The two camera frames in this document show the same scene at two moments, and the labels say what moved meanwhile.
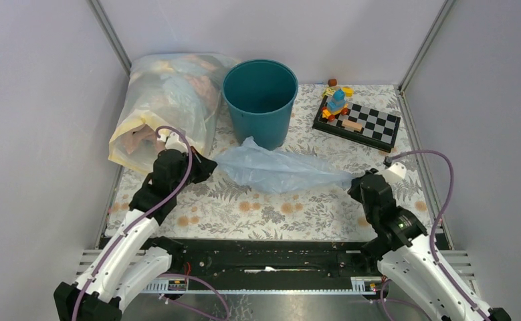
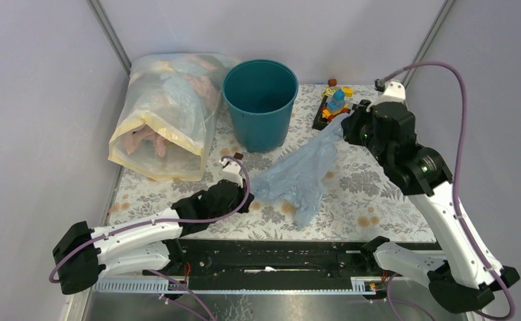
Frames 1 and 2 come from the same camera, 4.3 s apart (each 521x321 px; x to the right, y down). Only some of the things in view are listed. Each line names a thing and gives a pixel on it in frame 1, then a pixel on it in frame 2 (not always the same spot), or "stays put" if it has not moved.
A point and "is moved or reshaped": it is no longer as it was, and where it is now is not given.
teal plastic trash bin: x=259 y=93 stays put
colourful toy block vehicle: x=338 y=105 stays put
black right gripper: x=354 y=188 to x=350 y=124
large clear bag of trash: x=170 y=101 stays put
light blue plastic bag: x=279 y=169 is moved or reshaped
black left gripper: x=205 y=166 to x=242 y=194
